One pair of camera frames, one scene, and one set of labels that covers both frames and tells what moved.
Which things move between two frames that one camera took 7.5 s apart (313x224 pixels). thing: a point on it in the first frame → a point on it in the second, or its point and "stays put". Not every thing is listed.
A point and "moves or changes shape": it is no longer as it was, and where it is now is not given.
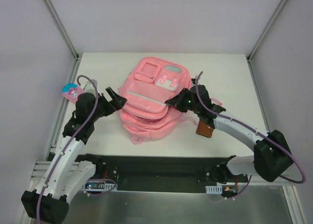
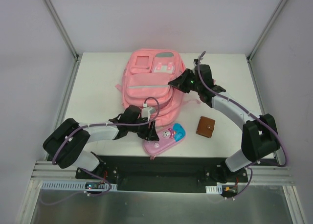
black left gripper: x=109 y=102 → x=148 y=131
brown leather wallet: x=204 y=130 stays put
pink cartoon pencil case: x=71 y=91 → x=167 y=137
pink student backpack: x=146 y=115 moves or changes shape
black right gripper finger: x=176 y=101 → x=180 y=81
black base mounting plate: x=162 y=173 stays put
